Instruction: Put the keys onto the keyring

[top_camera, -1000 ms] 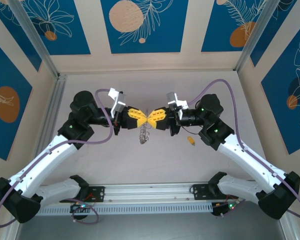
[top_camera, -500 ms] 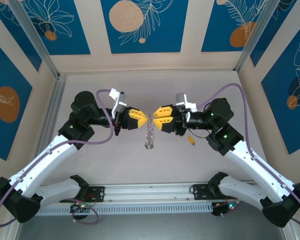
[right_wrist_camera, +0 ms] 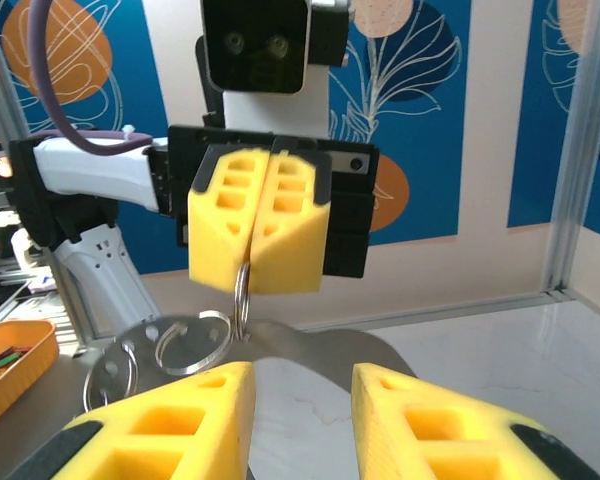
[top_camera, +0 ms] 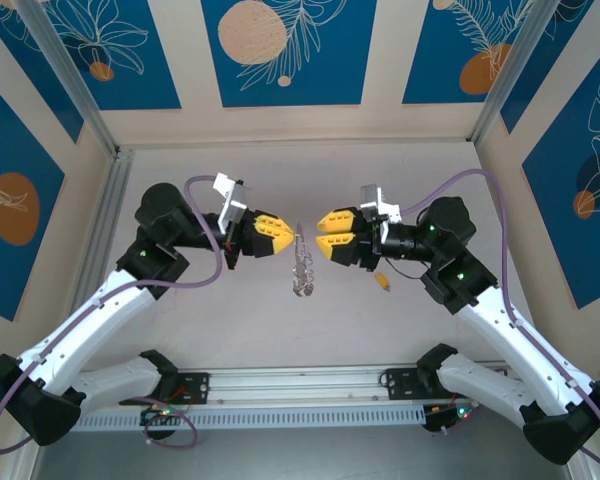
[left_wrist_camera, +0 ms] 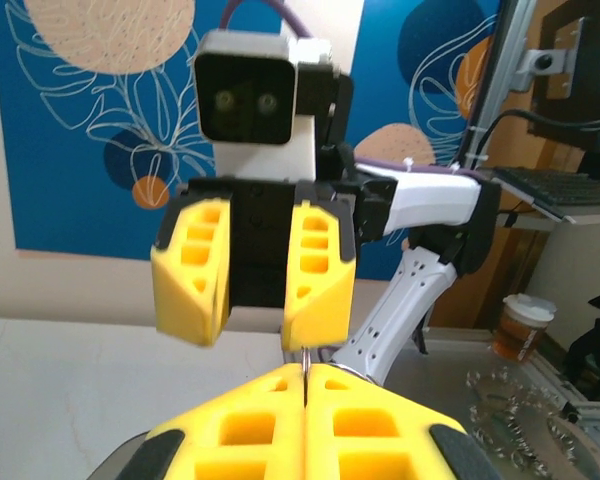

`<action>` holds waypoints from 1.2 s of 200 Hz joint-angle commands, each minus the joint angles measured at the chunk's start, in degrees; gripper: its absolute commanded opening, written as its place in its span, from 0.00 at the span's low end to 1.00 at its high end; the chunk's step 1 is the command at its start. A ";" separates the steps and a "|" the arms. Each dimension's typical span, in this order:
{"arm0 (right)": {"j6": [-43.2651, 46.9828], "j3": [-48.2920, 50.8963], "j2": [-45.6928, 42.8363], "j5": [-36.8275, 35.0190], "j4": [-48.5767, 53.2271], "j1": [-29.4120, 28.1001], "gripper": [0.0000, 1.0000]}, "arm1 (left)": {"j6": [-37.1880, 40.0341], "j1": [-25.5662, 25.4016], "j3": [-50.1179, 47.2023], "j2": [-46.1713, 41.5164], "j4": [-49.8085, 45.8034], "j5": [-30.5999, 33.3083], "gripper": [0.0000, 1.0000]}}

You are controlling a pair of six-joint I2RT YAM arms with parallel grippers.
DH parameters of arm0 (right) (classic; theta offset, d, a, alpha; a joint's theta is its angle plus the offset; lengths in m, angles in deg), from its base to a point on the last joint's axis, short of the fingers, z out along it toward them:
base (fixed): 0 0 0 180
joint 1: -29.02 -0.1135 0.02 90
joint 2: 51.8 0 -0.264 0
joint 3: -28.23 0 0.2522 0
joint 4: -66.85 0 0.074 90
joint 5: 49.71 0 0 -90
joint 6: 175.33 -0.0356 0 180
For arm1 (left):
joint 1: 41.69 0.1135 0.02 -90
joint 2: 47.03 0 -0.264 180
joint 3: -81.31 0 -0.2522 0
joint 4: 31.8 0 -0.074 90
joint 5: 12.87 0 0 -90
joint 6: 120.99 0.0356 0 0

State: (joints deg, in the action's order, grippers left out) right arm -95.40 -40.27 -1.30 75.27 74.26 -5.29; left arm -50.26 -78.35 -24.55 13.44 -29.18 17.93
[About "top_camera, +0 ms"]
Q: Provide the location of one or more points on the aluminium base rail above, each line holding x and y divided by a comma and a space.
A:
300, 385

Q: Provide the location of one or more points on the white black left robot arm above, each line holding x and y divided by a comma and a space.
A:
80, 325

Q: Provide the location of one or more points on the blue floral wall poster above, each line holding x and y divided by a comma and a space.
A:
145, 75
25, 60
555, 200
330, 60
430, 60
555, 50
10, 150

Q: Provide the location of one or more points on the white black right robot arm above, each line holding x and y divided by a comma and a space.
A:
505, 340

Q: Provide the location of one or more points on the yellow key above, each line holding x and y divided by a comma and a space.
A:
381, 281

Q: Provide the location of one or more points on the aluminium frame post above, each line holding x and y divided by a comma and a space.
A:
510, 65
70, 65

